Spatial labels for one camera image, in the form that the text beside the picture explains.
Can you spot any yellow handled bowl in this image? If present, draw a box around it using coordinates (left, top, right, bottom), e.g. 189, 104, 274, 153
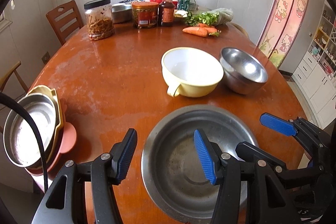
161, 47, 224, 98

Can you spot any hello kitty door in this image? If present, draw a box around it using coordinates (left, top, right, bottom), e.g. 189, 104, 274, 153
258, 0, 309, 68

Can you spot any bag of green vegetables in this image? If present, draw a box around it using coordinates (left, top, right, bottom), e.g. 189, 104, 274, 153
186, 8, 234, 26

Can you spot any black cable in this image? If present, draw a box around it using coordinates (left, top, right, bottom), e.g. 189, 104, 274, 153
0, 91, 49, 193

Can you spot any white cabinet shelf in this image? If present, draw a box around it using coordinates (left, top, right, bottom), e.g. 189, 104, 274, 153
292, 2, 335, 128

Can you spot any jar with orange lid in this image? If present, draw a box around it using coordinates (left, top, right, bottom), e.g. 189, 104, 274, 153
131, 1, 158, 29

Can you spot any front carrot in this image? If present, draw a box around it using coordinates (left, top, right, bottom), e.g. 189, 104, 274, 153
182, 27, 208, 38

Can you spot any dark sauce bottle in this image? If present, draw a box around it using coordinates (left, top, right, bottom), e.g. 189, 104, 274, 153
158, 0, 175, 27

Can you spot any carrot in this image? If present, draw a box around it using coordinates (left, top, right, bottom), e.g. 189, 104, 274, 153
198, 23, 221, 36
182, 27, 208, 38

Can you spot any yellow dish in stack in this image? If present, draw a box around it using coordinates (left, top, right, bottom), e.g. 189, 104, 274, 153
27, 85, 65, 168

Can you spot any pink dish in stack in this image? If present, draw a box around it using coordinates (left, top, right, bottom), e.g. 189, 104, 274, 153
26, 97, 77, 177

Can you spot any steel basin at back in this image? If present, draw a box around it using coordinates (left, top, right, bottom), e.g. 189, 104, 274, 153
112, 3, 132, 24

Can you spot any large steel plate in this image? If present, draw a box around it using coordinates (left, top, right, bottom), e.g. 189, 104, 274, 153
141, 105, 258, 223

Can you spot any steel pan on stack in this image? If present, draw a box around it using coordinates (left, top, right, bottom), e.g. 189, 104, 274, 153
3, 93, 56, 168

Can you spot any steel bowl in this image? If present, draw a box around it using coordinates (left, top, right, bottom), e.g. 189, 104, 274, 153
219, 47, 268, 95

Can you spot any jar with black lid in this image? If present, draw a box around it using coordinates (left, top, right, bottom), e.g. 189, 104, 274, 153
84, 0, 114, 40

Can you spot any rear carrot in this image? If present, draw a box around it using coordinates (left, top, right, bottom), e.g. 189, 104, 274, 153
198, 23, 221, 36

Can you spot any wooden chair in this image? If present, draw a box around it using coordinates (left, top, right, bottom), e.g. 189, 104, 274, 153
46, 0, 84, 45

